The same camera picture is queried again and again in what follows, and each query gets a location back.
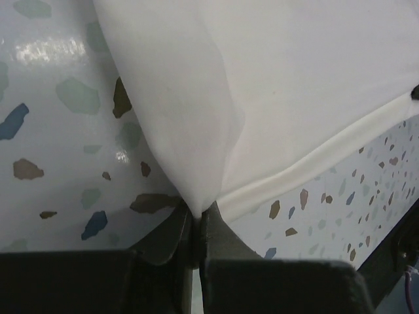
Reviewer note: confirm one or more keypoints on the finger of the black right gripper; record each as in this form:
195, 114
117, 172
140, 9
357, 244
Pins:
415, 93

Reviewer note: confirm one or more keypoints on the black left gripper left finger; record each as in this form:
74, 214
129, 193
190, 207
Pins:
161, 275

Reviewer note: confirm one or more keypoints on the white floral print t-shirt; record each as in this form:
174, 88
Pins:
242, 101

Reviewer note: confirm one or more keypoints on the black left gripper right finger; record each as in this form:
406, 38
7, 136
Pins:
225, 266

